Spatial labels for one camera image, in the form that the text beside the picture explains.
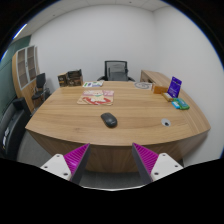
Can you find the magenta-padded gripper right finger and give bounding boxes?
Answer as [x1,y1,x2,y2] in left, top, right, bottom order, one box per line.
[131,142,184,185]

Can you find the round silver cable grommet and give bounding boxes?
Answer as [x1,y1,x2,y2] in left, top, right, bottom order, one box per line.
[161,118,172,128]

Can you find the round grey disc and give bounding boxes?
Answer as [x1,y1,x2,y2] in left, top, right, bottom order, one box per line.
[134,81,153,90]

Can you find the small black visitor chair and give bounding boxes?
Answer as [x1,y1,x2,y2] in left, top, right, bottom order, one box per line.
[31,72,52,103]

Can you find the grey backpack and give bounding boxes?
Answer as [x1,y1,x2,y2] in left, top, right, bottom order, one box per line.
[108,63,128,82]

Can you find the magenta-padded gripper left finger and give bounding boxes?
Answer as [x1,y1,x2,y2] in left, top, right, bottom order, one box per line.
[40,143,91,185]

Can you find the black computer mouse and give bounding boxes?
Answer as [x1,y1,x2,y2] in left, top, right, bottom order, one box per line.
[100,112,118,129]

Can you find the pink cartoon print mouse pad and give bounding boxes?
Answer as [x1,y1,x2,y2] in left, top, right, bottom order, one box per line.
[76,89,115,107]

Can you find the green pack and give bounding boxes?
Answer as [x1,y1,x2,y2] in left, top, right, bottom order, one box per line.
[173,97,190,111]

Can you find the orange-brown box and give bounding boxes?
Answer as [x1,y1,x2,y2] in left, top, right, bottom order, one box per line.
[152,84,169,95]

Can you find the wooden side desk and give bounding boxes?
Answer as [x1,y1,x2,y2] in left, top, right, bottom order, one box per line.
[139,69,172,88]

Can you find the wooden glass-door shelf cabinet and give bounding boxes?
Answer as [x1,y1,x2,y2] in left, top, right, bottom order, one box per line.
[12,45,41,113]

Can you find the small brown cardboard box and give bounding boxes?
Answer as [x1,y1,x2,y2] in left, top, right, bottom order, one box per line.
[57,73,69,88]

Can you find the white sheet with green purple print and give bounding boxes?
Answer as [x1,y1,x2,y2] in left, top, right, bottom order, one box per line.
[82,80,105,89]

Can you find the small yellow box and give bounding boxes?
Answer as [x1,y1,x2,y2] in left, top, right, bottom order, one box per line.
[161,92,174,102]

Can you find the purple standing sign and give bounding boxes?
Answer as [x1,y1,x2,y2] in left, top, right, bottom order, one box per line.
[167,76,183,99]

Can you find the black mesh office chair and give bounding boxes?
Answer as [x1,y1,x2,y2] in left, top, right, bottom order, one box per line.
[97,60,136,83]

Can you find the black cardboard box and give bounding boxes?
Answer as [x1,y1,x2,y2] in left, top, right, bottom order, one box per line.
[66,69,83,80]

